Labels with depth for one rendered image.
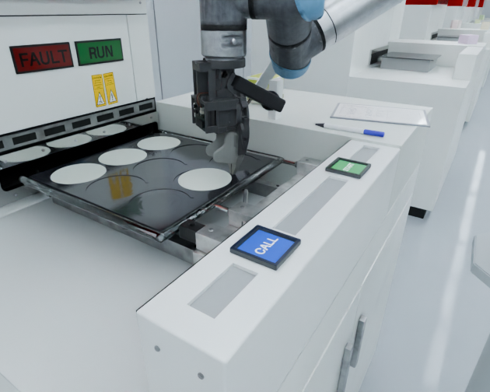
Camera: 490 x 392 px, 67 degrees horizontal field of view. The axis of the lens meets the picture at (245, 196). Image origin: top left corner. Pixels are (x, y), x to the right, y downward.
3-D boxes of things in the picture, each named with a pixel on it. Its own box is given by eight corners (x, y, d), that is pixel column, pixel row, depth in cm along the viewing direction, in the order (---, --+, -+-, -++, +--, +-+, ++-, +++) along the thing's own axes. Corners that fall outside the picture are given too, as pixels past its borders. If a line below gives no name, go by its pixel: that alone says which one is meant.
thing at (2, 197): (-12, 208, 70) (-28, 160, 66) (156, 144, 103) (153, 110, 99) (-7, 210, 69) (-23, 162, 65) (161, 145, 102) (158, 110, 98)
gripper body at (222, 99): (192, 126, 68) (187, 57, 63) (234, 120, 72) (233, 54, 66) (207, 138, 62) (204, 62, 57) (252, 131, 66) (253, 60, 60)
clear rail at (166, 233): (153, 243, 53) (152, 234, 52) (279, 161, 81) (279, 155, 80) (161, 246, 52) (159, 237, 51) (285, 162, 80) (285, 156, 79)
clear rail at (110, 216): (18, 183, 70) (15, 176, 69) (25, 180, 71) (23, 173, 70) (161, 246, 52) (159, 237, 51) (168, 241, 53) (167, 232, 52)
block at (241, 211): (228, 224, 59) (228, 208, 58) (239, 215, 61) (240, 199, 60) (272, 240, 55) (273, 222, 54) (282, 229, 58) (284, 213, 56)
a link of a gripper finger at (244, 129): (229, 150, 70) (229, 103, 66) (238, 148, 70) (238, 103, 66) (240, 158, 66) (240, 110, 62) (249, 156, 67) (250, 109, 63)
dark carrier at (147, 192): (29, 179, 70) (28, 176, 70) (159, 133, 96) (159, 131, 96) (160, 234, 54) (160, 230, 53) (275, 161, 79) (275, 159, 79)
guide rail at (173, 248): (53, 202, 78) (49, 189, 76) (61, 198, 79) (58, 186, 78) (255, 292, 54) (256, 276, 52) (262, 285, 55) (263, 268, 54)
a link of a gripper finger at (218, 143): (204, 172, 73) (202, 126, 68) (232, 166, 75) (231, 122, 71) (210, 177, 70) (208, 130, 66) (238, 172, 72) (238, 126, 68)
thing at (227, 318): (151, 415, 37) (133, 312, 31) (341, 202, 79) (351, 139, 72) (226, 472, 33) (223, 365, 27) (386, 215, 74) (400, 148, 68)
